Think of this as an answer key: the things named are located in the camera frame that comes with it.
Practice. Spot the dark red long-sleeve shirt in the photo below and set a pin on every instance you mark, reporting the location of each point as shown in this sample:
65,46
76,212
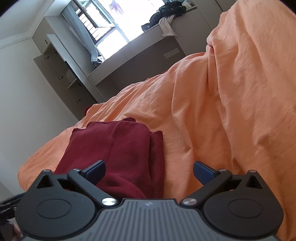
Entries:
133,155

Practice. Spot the tall grey wardrobe right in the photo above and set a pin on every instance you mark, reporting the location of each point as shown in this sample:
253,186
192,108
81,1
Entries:
212,9

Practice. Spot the white garment hanging off ledge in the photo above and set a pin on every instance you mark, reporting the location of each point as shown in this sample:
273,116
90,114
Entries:
165,26

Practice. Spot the left blue-grey curtain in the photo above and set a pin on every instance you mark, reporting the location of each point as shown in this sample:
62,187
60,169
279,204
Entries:
82,34

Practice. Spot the wall socket plate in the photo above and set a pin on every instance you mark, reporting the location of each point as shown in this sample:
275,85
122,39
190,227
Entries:
171,53

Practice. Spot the purple garment outside window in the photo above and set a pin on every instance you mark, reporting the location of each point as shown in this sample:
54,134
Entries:
115,7

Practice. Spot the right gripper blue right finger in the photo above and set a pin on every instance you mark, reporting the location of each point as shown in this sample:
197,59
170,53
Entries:
213,181

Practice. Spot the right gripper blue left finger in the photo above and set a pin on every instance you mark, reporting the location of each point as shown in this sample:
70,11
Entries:
86,181

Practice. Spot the red object on floor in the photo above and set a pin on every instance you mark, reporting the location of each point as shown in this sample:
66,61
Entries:
86,110

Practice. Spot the window with open sash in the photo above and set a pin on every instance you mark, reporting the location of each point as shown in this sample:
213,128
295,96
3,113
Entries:
111,31

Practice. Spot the orange duvet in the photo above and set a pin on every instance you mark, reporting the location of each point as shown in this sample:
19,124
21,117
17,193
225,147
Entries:
231,107

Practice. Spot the pile of dark clothes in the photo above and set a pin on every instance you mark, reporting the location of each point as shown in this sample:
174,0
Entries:
175,8

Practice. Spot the grey window seat desk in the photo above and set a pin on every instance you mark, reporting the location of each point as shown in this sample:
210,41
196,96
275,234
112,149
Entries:
144,58

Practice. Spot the open grey wardrobe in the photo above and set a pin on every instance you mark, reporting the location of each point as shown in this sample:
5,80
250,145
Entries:
66,65

